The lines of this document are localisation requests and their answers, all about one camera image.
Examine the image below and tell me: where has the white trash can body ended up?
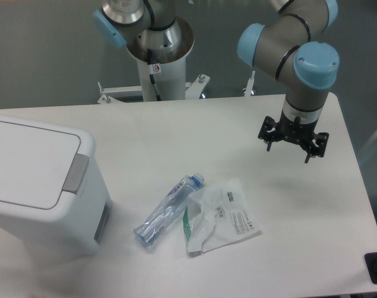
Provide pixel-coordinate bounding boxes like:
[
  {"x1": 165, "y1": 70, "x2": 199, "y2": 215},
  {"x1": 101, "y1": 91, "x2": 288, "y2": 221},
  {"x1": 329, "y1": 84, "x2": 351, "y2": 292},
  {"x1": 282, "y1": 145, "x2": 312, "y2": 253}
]
[{"x1": 0, "y1": 114, "x2": 112, "y2": 255}]

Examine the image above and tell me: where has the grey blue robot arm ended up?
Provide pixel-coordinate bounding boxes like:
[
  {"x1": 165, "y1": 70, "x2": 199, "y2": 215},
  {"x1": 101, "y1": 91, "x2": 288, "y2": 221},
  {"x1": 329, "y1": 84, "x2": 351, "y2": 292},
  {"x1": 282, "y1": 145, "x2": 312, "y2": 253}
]
[{"x1": 93, "y1": 1, "x2": 340, "y2": 158}]

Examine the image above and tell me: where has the white pedestal base frame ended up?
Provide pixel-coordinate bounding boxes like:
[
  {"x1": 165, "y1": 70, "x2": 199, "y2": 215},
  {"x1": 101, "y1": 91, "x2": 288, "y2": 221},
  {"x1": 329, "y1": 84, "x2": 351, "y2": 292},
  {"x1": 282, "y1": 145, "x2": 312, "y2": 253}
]
[{"x1": 98, "y1": 70, "x2": 257, "y2": 104}]

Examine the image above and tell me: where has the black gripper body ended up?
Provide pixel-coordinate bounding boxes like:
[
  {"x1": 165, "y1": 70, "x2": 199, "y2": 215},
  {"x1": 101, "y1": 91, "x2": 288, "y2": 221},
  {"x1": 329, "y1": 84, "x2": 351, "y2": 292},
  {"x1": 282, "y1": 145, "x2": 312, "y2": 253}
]
[{"x1": 275, "y1": 112, "x2": 316, "y2": 145}]

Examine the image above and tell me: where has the crumpled white plastic bag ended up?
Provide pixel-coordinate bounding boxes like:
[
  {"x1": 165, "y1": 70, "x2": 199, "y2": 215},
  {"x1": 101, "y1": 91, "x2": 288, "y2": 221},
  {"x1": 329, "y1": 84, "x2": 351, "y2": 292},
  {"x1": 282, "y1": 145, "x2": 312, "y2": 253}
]
[{"x1": 183, "y1": 178, "x2": 261, "y2": 255}]

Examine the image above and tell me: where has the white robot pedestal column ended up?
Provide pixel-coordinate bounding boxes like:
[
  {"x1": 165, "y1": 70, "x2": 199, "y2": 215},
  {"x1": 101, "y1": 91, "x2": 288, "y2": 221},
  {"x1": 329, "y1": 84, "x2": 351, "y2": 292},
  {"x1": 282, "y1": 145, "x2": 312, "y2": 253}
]
[{"x1": 127, "y1": 17, "x2": 194, "y2": 102}]

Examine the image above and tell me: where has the crushed clear plastic bottle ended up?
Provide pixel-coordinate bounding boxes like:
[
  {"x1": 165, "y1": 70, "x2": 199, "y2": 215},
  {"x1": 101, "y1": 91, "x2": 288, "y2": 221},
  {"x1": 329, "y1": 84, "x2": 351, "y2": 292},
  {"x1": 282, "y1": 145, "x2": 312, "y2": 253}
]
[{"x1": 134, "y1": 173, "x2": 205, "y2": 246}]

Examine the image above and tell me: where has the white trash can lid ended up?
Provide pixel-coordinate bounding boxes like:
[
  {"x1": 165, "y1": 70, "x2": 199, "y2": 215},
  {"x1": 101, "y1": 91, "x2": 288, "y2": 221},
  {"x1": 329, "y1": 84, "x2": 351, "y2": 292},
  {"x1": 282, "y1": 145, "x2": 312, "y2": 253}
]
[{"x1": 0, "y1": 115, "x2": 96, "y2": 210}]

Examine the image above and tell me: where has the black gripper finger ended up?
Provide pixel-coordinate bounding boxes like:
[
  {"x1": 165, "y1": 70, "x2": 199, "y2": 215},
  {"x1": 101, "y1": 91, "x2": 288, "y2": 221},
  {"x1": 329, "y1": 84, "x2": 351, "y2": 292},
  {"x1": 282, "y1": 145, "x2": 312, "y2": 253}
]
[
  {"x1": 258, "y1": 116, "x2": 284, "y2": 151},
  {"x1": 301, "y1": 132, "x2": 329, "y2": 163}
]

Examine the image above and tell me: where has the black cable on pedestal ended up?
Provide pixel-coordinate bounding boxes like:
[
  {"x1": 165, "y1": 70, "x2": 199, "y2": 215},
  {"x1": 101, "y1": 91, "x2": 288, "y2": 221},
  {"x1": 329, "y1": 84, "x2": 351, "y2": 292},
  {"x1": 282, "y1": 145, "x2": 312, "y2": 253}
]
[{"x1": 146, "y1": 48, "x2": 162, "y2": 101}]

